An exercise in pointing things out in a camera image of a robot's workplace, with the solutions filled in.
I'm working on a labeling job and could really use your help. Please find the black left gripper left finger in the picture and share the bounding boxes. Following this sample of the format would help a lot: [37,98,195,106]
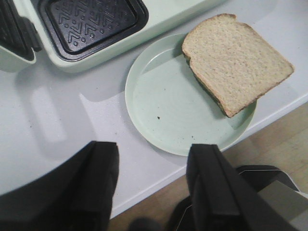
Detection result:
[0,141,119,231]

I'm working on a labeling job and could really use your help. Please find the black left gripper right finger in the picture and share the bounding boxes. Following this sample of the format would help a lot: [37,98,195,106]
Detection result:
[168,143,299,231]

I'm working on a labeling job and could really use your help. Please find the mint green sandwich maker lid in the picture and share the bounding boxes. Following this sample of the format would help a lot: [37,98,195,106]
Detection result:
[0,0,41,73]

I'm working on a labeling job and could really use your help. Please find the mint green breakfast maker base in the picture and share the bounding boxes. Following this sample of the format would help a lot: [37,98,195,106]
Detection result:
[22,0,219,73]

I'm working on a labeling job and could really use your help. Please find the mint green round plate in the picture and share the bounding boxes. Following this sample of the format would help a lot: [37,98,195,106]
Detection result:
[125,34,256,156]

